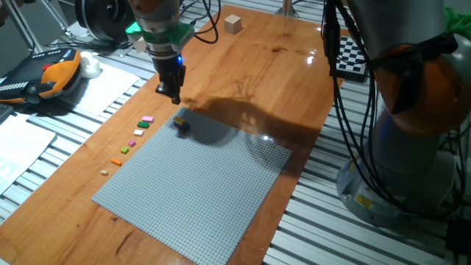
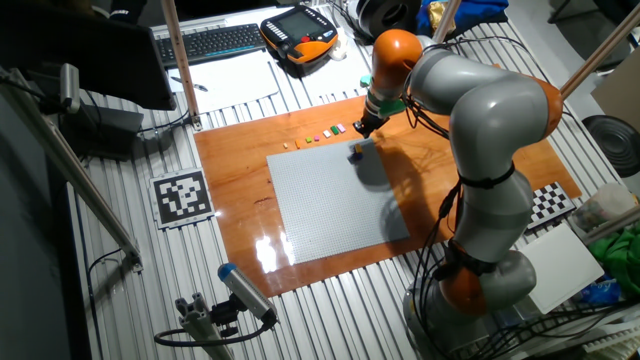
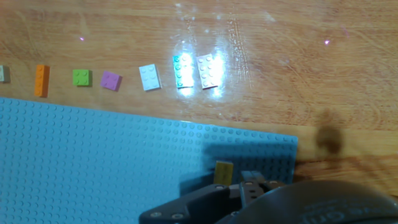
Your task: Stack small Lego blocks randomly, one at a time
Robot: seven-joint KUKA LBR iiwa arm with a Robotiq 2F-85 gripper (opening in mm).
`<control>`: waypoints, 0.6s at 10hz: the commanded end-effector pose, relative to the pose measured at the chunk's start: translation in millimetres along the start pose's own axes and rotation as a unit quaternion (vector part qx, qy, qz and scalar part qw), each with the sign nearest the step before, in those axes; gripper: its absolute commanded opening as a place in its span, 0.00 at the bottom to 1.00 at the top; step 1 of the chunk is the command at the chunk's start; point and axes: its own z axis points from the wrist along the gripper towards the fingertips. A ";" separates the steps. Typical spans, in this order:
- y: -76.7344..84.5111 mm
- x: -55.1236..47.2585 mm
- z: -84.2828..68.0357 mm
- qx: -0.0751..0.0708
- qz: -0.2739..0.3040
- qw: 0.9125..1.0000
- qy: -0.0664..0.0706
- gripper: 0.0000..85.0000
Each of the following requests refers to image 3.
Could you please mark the yellow Lego brick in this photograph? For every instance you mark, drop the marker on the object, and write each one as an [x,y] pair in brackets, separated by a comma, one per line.
[223,172]

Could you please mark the green Lego brick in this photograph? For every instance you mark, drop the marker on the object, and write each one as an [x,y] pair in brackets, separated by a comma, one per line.
[182,72]

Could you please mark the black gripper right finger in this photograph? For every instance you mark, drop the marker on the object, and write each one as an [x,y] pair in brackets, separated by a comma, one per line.
[252,186]

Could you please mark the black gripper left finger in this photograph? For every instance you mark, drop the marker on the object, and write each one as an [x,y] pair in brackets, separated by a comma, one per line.
[199,205]

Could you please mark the pink Lego brick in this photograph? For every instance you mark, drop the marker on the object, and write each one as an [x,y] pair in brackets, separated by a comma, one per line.
[207,71]

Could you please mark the orange Lego brick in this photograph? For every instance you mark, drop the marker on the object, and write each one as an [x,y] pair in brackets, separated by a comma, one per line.
[41,81]

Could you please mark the grey Lego baseplate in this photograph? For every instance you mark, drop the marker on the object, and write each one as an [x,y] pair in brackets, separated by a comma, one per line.
[93,161]

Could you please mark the white Lego brick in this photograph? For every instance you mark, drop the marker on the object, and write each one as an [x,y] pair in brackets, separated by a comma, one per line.
[149,77]

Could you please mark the lime square Lego brick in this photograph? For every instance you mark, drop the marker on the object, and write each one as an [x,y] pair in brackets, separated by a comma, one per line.
[82,77]

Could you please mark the tiny tan Lego brick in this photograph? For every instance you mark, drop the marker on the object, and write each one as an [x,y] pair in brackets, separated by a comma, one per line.
[4,73]

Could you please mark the magenta square Lego brick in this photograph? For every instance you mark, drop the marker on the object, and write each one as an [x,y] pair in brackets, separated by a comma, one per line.
[110,81]

